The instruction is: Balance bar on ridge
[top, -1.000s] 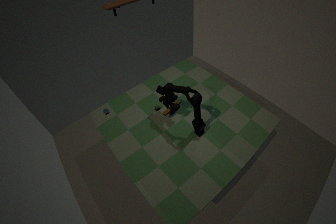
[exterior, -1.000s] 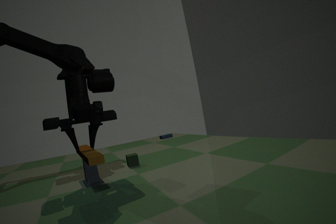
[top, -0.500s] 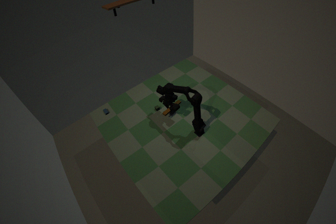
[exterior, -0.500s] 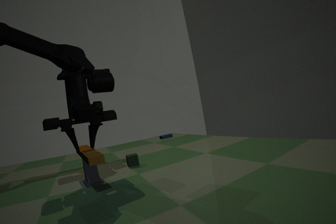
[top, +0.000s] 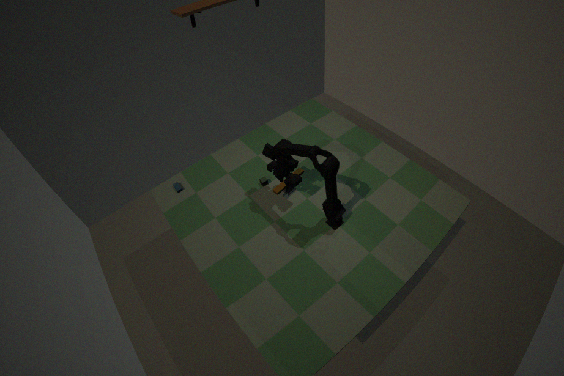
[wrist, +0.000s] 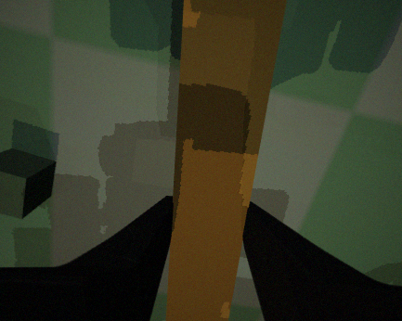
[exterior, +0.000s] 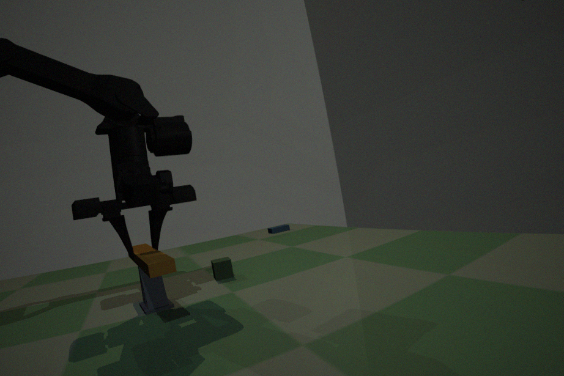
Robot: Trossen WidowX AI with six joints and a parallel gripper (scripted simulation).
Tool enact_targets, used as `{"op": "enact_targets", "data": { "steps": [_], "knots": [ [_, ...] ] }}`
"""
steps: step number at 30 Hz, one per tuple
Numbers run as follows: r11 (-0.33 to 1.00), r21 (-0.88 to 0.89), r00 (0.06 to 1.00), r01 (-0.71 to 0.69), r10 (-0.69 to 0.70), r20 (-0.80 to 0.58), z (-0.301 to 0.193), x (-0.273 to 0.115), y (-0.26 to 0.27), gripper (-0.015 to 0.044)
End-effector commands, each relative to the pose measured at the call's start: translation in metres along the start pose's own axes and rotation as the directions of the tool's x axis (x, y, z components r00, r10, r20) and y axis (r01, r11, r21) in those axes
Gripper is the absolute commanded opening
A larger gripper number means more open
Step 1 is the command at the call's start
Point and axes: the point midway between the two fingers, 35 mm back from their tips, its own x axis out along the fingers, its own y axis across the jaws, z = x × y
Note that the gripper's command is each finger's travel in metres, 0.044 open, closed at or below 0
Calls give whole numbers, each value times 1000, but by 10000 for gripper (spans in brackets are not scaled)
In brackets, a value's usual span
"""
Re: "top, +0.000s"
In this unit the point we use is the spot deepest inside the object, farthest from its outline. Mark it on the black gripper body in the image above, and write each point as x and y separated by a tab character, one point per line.
293	179

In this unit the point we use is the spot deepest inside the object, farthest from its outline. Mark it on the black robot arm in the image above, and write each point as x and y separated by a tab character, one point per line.
282	152

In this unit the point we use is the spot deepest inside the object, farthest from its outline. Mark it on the orange long bar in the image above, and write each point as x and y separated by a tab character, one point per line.
278	189

